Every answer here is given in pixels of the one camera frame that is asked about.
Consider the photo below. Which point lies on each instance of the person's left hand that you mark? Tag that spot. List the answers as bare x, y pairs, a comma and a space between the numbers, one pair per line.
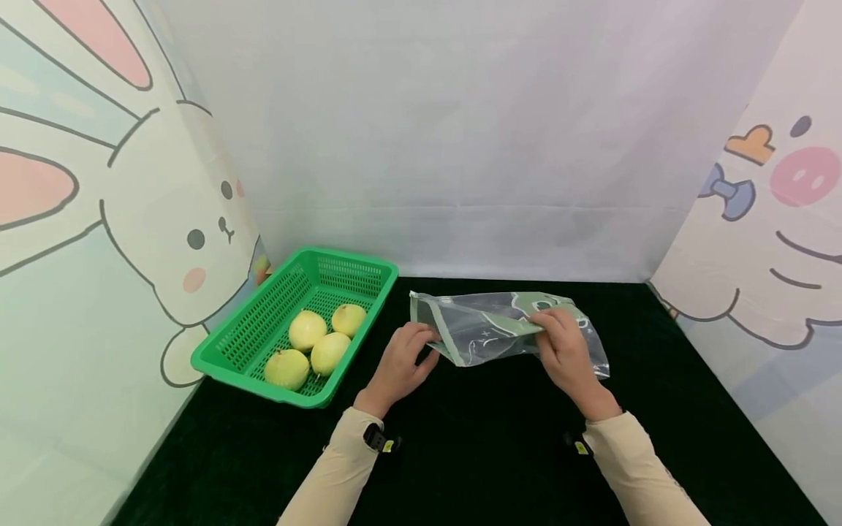
395, 370

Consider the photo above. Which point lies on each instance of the person's right hand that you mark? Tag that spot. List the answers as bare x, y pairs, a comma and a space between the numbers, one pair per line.
571, 363

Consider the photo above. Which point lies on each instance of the person's right fingers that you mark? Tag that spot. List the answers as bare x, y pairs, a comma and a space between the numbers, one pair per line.
554, 319

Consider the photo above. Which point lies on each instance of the person's left thumb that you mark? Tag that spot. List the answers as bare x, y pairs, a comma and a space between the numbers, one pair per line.
427, 363

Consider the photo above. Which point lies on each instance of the person's right thumb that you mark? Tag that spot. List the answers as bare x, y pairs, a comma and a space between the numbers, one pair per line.
545, 350

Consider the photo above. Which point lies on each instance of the person's left fingers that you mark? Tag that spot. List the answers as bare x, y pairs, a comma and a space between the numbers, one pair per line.
415, 333

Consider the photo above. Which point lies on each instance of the transparent green printed zip bag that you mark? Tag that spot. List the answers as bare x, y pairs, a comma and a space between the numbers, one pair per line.
483, 336

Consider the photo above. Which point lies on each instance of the pale yellow pear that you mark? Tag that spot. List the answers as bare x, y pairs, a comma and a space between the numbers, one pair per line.
307, 330
330, 353
348, 319
287, 369

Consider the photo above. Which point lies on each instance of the black wrist band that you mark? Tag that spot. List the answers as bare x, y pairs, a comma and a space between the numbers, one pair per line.
375, 438
581, 445

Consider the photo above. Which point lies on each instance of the green plastic basket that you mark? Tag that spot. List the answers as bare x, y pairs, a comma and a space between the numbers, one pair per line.
247, 374

